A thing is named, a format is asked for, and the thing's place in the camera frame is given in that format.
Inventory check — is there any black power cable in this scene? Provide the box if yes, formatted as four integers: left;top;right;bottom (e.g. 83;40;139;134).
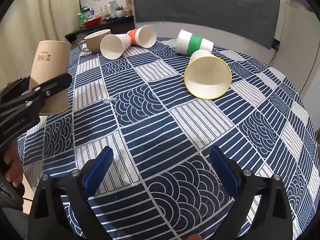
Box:
268;39;281;66

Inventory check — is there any blue white patterned tablecloth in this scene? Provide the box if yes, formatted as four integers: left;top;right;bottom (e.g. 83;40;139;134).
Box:
18;38;319;239

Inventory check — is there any white cup green band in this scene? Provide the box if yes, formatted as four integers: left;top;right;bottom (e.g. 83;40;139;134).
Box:
175;29;214;56

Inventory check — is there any green plastic bottle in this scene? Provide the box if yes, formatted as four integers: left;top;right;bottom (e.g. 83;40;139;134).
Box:
78;7;87;28

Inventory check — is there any beige ceramic mug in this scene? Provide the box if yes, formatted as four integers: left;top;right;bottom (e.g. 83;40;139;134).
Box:
78;29;111;53

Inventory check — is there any dark side shelf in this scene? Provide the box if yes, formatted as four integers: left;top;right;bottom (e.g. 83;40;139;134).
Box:
65;16;135;44

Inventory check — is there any person's left hand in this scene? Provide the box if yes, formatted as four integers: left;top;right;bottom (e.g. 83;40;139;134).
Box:
4;139;23;187

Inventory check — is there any brown kraft paper cup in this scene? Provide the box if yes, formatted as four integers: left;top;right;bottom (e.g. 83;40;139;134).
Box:
29;40;71;116

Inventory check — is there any small potted plant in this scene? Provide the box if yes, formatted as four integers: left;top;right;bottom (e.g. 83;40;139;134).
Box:
116;6;125;18

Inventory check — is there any white cup orange base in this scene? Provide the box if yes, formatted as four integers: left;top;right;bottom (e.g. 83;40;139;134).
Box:
127;25;157;48

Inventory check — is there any red bowl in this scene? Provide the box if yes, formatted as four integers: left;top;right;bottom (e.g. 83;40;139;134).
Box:
82;16;101;28

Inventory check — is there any plain white paper cup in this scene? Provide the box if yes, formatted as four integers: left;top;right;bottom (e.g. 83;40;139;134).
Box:
100;34;132;60

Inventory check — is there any dark grey wall panel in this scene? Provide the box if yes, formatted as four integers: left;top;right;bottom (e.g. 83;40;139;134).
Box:
134;0;280;49

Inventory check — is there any beige curtain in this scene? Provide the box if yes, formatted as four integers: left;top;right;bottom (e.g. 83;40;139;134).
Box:
1;0;80;88

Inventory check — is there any white cup yellow rim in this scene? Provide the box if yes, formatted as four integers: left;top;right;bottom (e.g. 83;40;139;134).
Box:
184;49;232;100

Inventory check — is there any white spray bottle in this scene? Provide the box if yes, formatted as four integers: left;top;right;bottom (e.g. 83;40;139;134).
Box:
110;0;118;17

